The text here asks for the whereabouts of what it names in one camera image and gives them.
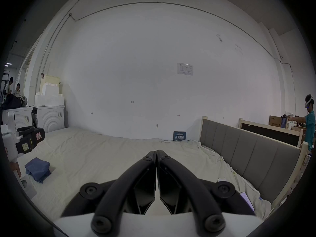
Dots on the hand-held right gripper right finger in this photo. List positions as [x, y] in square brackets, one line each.
[197, 194]

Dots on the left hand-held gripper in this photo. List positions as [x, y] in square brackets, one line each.
[8, 142]

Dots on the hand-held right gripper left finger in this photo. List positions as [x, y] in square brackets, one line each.
[116, 194]

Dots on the person's left hand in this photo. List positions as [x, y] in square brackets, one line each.
[16, 168]

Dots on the folded dark blue garment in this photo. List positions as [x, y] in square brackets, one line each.
[38, 169]

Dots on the bed with beige sheet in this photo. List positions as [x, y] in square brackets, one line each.
[98, 152]

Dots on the phone with purple screen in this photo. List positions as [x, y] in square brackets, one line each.
[247, 201]

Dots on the dark blue card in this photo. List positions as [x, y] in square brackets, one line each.
[179, 136]

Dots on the grey padded headboard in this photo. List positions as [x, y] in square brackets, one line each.
[246, 152]

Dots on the brown carton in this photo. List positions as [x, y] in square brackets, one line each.
[276, 121]

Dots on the white paper notice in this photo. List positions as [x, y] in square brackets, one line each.
[185, 69]

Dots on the wooden bed frame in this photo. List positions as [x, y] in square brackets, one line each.
[271, 132]

